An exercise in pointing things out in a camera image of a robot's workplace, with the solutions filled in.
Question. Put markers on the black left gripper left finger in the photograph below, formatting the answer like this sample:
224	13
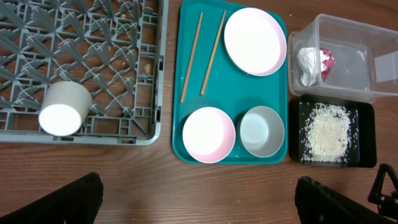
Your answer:
77	202

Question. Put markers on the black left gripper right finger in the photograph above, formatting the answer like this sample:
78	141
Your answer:
317	203

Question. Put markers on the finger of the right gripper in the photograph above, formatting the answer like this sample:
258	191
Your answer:
386	204

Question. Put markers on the grey bowl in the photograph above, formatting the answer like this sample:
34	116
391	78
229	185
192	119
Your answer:
261	131

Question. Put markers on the white paper cup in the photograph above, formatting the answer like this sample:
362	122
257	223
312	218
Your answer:
65	107

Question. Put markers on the small pink-rimmed plate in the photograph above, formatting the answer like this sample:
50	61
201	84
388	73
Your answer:
209	135

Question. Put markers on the red wrapper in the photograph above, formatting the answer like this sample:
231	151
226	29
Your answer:
327	62

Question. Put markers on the wooden chopstick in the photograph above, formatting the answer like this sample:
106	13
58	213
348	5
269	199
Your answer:
214	49
190	63

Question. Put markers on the black waste tray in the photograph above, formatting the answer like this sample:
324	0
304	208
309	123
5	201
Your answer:
361	146

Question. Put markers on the grey dishwasher rack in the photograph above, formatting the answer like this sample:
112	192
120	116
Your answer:
115	49

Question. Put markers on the rice pile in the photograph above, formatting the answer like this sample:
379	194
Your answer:
329	132

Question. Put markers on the clear plastic container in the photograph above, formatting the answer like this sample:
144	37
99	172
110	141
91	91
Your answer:
366	59

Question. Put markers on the teal plastic tray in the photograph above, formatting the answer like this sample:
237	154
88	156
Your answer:
229	88

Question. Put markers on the large white plate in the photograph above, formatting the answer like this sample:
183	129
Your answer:
255	41

